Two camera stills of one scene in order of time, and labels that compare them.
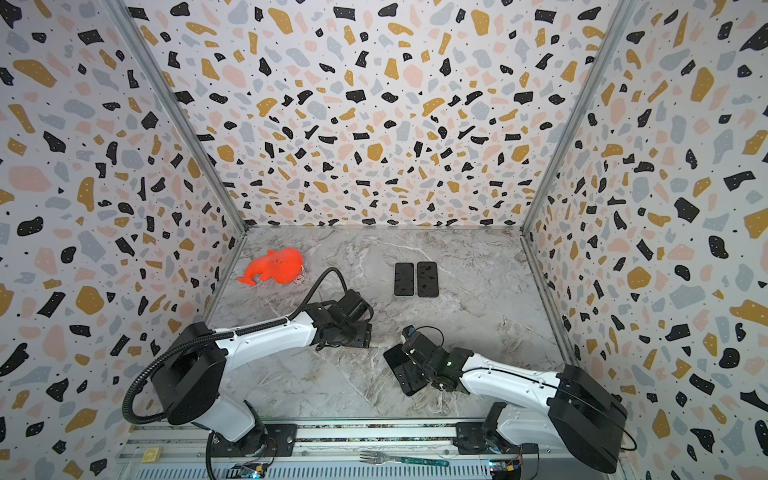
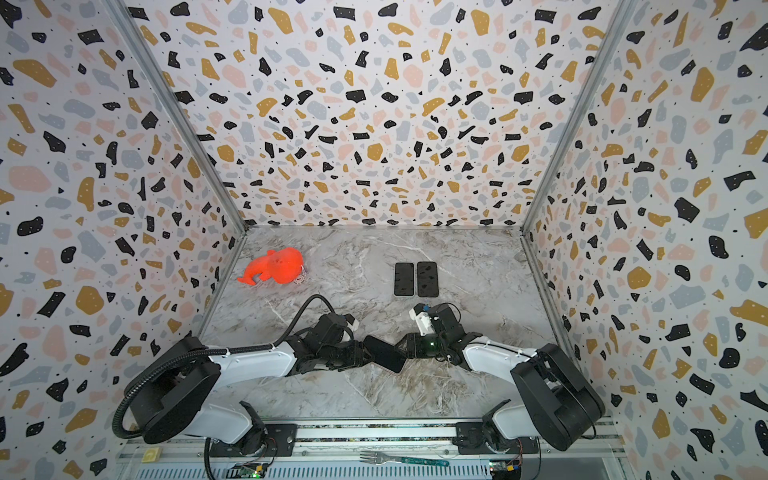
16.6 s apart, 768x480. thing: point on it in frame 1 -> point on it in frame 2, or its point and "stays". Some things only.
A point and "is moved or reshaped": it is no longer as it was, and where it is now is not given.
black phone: x=408 y=374 is moved or reshaped
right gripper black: x=405 y=366 -> x=405 y=346
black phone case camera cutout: x=427 y=279 stays
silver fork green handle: x=374 y=457 stays
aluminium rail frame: x=362 y=451 stays
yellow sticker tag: x=151 y=455 stays
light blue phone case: x=404 y=279 stays
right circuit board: x=505 y=469 stays
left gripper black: x=363 y=336 -> x=356 y=358
